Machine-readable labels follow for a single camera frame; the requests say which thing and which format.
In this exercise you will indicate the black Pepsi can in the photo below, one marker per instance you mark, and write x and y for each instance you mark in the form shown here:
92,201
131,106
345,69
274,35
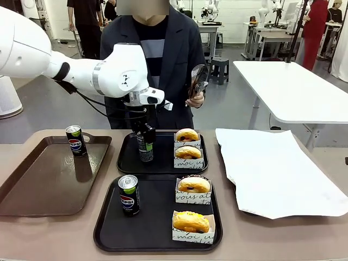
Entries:
77,144
145,157
129,201

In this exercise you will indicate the dark plastic stool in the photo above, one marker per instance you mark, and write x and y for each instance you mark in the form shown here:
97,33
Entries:
219,63

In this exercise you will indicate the white rectangular table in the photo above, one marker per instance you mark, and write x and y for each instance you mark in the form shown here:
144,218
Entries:
293,89

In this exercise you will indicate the person in dark jacket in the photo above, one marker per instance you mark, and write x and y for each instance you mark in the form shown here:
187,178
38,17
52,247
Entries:
179,54

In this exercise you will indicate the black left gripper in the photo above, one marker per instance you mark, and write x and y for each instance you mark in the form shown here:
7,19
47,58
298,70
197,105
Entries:
142,118

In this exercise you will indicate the long grey background workbench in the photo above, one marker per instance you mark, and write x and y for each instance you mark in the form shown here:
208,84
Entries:
272,36

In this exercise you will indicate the small white background robot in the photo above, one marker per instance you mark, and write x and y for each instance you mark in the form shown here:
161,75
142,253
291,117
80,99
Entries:
210,8

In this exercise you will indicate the large white paper sheet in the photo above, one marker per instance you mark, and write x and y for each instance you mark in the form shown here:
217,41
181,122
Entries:
272,168

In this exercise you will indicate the bystander in black clothes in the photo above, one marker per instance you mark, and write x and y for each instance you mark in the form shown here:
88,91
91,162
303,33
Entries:
85,32

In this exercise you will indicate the white cylindrical floor unit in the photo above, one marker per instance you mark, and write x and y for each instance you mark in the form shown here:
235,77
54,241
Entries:
8,95

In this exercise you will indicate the person's left hand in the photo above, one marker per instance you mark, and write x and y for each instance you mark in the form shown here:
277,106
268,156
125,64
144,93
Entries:
195,100

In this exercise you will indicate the perforated metal serving tongs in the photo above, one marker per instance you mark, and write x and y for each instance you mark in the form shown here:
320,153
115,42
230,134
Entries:
198,73

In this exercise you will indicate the black plastic tray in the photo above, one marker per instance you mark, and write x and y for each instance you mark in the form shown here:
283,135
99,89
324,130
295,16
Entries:
163,157
152,223

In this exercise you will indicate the yellow glazed donut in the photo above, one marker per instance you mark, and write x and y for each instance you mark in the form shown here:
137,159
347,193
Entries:
190,223

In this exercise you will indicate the doughnut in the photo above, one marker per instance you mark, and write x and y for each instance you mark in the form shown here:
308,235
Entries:
187,164
190,238
180,144
190,198

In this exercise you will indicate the bystander in dark top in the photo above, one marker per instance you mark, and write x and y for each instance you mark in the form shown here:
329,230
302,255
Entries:
335,15

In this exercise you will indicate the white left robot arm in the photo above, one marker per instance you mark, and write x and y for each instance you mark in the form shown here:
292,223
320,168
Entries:
117,70

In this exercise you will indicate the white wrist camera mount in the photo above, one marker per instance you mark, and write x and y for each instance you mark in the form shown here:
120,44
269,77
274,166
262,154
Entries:
167,105

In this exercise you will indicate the bystander in red clothes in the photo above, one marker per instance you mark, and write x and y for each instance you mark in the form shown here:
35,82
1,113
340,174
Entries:
314,27

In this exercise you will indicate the black metal pole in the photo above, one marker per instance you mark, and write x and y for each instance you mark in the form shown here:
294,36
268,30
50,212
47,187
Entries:
297,32

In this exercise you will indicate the tall white background robot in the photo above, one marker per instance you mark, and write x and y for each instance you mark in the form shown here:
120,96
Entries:
264,11

